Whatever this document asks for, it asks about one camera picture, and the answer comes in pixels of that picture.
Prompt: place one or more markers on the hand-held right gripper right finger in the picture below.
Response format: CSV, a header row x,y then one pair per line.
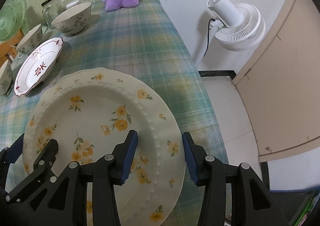
x,y
190,157

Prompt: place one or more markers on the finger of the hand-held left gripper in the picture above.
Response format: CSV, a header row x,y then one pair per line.
x,y
47,152
15,149

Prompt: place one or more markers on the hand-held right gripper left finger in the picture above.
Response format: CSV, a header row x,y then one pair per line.
x,y
130,157

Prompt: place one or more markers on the yellow flower cream plate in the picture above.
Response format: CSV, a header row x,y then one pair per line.
x,y
100,106

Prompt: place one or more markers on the large floral bowl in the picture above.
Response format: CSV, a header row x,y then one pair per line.
x,y
72,23

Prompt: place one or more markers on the small floral bowl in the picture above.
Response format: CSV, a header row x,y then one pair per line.
x,y
5,78

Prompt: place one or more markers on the red rimmed white plate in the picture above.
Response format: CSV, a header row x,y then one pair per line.
x,y
37,66

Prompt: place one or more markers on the wooden chair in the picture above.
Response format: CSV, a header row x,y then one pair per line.
x,y
7,49

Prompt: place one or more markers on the plaid tablecloth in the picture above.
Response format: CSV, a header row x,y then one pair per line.
x,y
140,48

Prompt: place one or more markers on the medium floral bowl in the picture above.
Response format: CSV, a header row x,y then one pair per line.
x,y
31,39

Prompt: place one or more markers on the dark bag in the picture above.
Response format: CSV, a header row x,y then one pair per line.
x,y
292,206

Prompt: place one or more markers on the beige door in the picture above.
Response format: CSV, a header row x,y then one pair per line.
x,y
285,78

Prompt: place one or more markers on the green desk fan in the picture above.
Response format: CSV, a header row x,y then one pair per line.
x,y
11,18

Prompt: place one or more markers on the glass jar black lid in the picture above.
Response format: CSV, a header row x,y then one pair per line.
x,y
50,11

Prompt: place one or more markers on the white standing fan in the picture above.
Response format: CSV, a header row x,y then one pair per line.
x,y
240,23

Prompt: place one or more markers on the cotton swab container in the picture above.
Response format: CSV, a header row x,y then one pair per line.
x,y
72,4

